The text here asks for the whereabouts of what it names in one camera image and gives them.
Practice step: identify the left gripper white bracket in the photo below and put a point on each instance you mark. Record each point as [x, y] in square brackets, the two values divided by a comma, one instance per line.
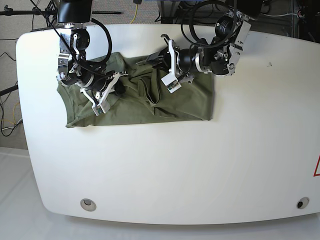
[173, 60]

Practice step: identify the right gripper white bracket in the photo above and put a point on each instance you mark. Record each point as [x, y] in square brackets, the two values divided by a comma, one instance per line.
[99, 89]

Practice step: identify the olive green T-shirt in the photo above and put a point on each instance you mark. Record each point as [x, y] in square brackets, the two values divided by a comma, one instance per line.
[145, 99]

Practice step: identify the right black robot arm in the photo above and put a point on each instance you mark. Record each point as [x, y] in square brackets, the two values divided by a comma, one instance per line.
[73, 66]

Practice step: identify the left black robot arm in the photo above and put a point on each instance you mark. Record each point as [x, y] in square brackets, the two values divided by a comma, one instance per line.
[218, 57]

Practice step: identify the black tripod stand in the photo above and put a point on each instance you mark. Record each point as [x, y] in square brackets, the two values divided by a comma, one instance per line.
[25, 12]

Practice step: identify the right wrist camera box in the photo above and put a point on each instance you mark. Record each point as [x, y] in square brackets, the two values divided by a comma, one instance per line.
[101, 108]

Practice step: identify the left table cable grommet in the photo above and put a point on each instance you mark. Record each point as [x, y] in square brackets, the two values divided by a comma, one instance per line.
[88, 205]

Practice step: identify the table cable grommet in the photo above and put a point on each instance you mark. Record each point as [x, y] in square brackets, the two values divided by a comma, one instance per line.
[88, 205]
[302, 203]

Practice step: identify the right table cable grommet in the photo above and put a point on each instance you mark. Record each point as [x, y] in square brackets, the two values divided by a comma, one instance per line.
[302, 203]

